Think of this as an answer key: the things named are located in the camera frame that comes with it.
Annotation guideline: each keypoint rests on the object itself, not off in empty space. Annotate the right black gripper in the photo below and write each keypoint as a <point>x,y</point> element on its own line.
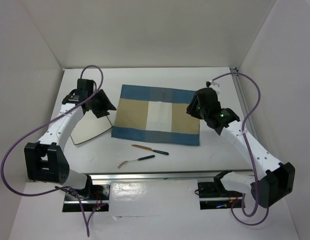
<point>191,108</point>

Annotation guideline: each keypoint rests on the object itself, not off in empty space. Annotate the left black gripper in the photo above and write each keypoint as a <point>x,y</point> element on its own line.
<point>106,104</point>

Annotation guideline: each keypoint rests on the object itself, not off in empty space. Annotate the white square plate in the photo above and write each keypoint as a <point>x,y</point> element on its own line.
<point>89,127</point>

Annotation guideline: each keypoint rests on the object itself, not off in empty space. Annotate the blue tan cloth placemat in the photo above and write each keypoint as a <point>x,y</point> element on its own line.
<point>156,115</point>

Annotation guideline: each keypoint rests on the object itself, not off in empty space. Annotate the gold knife dark handle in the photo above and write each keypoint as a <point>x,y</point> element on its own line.
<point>150,149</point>

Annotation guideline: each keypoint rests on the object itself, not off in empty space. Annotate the gold fork dark handle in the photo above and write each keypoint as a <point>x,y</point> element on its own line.
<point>136,160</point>

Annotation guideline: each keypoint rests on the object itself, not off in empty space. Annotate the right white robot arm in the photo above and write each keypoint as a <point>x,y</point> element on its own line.
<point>272,180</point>

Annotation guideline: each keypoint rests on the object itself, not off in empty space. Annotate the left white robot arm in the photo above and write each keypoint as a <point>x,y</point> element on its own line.
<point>45,159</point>

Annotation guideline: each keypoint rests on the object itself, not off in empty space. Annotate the aluminium rail front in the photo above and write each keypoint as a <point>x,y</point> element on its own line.
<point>160,175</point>

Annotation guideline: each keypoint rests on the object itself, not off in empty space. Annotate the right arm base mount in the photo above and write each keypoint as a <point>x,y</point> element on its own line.
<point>211,197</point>

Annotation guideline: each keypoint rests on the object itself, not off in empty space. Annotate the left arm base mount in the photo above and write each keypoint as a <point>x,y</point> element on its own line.
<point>96,200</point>

